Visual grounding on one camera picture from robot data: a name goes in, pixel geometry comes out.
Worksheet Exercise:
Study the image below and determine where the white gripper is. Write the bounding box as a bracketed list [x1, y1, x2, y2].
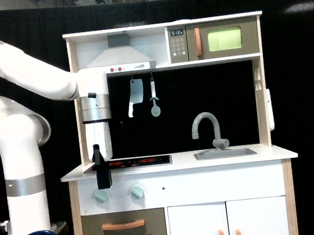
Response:
[85, 122, 113, 190]

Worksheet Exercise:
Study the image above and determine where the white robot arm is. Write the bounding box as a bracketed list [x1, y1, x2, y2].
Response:
[0, 41, 112, 235]

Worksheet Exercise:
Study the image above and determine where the grey faucet spout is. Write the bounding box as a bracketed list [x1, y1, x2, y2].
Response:
[191, 112, 222, 140]

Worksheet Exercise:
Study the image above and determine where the black stovetop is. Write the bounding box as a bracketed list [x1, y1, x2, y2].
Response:
[83, 154, 173, 175]

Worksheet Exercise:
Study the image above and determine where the left mint stove knob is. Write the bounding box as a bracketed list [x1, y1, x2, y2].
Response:
[93, 189, 110, 203]

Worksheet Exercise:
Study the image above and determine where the mint stove knob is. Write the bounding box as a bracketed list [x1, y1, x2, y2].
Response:
[129, 184, 145, 199]
[93, 189, 110, 203]

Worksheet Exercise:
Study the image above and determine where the right mint stove knob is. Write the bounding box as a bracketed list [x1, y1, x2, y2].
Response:
[129, 184, 145, 199]

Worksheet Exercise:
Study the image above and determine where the toy oven door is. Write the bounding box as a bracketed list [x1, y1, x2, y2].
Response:
[80, 207, 168, 235]

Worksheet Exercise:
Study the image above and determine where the toy pizza cutter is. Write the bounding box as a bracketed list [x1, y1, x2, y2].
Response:
[150, 78, 161, 117]

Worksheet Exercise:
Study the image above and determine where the toy cleaver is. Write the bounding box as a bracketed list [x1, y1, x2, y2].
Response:
[128, 79, 144, 118]

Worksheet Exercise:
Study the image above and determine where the left white cabinet door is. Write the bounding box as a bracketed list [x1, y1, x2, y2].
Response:
[167, 202, 229, 235]

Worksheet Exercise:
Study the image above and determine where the white cabinet door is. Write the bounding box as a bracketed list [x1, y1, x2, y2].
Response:
[226, 196, 289, 235]
[167, 202, 229, 235]

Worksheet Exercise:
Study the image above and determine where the grey range hood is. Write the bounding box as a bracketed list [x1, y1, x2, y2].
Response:
[85, 33, 156, 74]

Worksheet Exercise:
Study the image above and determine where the grey sink basin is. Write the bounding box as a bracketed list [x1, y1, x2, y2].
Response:
[194, 148, 257, 161]

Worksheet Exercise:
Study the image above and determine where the right white cabinet door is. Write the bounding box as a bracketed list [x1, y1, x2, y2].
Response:
[226, 196, 289, 235]

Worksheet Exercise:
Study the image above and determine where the toy microwave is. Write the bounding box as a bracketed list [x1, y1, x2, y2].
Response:
[166, 16, 259, 64]

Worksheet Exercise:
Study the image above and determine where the orange oven handle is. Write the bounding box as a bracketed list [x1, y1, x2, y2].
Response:
[102, 219, 145, 231]

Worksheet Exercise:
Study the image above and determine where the toy kitchen wooden frame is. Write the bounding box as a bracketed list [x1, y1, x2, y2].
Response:
[62, 11, 299, 235]

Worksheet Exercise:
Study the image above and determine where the grey faucet handle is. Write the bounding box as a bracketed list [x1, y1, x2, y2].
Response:
[212, 138, 230, 150]

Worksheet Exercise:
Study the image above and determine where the orange microwave handle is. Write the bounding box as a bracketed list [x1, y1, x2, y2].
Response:
[194, 27, 202, 56]

